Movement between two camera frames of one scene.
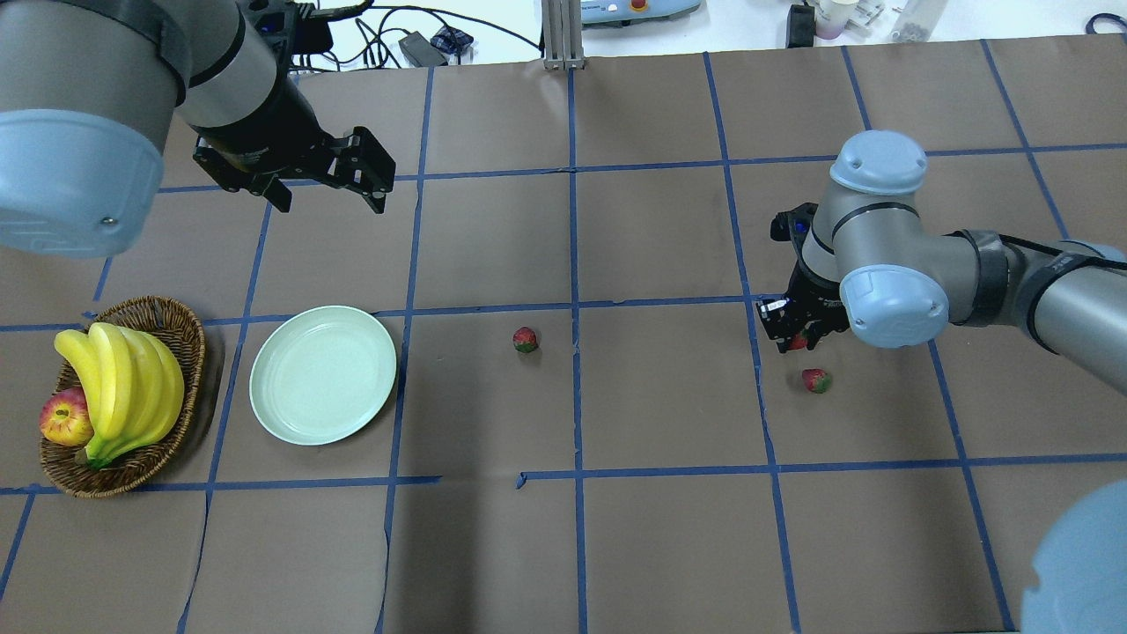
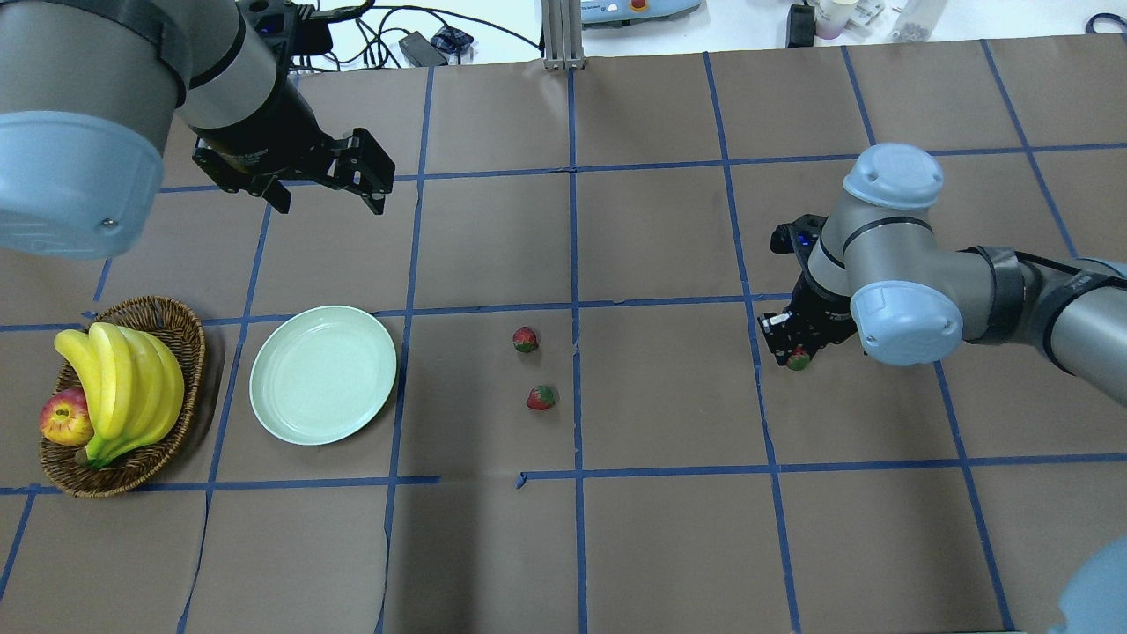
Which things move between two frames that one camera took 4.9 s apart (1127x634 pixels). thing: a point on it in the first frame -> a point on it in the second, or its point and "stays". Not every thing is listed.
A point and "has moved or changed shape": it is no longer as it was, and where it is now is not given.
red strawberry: x=799 y=341 has moved or changed shape
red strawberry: x=816 y=379 -> x=799 y=360
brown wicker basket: x=60 y=465 stays
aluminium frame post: x=562 y=23 stays
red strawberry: x=524 y=340 stays
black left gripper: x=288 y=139 stays
